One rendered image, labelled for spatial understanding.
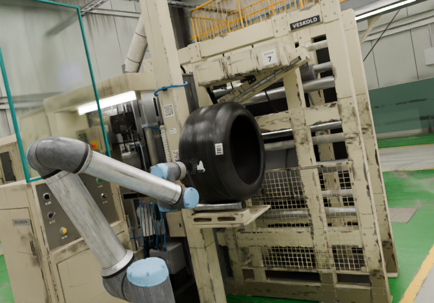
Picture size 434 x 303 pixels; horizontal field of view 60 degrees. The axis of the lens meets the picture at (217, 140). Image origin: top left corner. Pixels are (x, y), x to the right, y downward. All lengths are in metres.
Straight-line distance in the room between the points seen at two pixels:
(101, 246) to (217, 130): 0.85
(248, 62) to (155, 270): 1.40
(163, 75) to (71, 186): 1.12
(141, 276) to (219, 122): 0.94
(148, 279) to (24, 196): 0.91
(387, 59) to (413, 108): 1.49
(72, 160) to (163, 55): 1.20
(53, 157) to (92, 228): 0.33
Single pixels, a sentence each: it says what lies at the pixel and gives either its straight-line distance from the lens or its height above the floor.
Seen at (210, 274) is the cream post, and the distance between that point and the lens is 2.53.
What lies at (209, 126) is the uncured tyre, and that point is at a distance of 2.03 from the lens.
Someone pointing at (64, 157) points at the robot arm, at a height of 1.37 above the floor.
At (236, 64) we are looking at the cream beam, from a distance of 2.41.
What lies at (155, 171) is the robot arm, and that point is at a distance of 1.74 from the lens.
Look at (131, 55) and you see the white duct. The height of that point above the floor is 1.99.
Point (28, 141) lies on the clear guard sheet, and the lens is 2.10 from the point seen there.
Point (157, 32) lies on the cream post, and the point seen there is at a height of 1.99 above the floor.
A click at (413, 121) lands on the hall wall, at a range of 11.26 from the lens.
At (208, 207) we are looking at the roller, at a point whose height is 0.90.
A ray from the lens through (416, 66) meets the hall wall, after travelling 11.26.
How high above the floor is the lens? 1.39
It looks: 3 degrees down
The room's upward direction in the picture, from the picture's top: 11 degrees counter-clockwise
